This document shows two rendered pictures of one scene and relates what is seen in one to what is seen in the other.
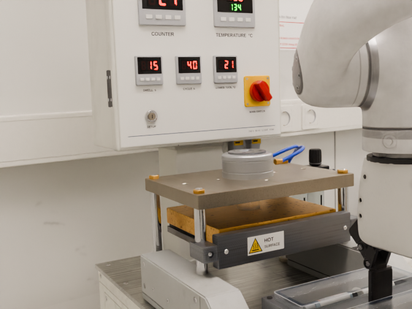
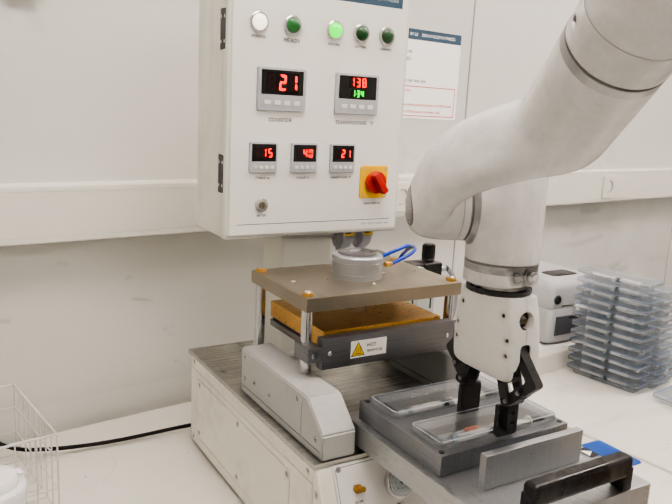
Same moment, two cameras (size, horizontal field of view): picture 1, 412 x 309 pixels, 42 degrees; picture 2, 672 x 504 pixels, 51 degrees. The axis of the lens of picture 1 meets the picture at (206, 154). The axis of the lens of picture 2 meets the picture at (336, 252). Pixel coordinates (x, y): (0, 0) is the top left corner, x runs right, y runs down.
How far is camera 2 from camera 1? 0.25 m
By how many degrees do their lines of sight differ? 6
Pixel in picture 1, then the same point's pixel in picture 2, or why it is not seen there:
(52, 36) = (154, 96)
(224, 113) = (336, 203)
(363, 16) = (466, 180)
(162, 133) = (271, 222)
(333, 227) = (436, 335)
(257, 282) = (356, 381)
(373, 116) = (473, 251)
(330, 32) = (439, 186)
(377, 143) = (475, 275)
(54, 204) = (144, 279)
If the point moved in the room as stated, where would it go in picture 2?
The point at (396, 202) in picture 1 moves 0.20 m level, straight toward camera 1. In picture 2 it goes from (487, 328) to (465, 392)
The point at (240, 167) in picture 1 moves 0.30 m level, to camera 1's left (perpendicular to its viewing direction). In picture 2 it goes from (349, 269) to (143, 261)
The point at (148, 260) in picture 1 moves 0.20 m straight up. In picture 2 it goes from (250, 353) to (254, 220)
